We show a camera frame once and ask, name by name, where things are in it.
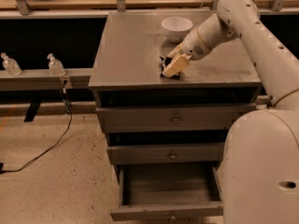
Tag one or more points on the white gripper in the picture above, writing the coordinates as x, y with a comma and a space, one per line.
192, 48

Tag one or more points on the black chocolate rxbar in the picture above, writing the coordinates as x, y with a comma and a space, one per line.
165, 61

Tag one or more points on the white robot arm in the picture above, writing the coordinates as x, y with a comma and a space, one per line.
261, 152

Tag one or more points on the grey top drawer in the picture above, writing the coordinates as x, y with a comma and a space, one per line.
170, 118

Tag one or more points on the grey drawer cabinet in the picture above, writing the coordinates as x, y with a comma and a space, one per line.
127, 72

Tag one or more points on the grey middle drawer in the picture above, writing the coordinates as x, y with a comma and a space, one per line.
142, 154

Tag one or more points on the grey open bottom drawer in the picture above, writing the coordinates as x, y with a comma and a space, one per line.
168, 191

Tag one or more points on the white ceramic bowl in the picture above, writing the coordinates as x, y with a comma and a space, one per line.
176, 28

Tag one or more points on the clear pump bottle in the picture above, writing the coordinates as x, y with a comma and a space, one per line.
55, 66
10, 65

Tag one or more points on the clear pump bottle far left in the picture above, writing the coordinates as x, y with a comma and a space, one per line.
10, 65

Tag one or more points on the grey shelf rail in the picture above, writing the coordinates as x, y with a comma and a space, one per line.
42, 79

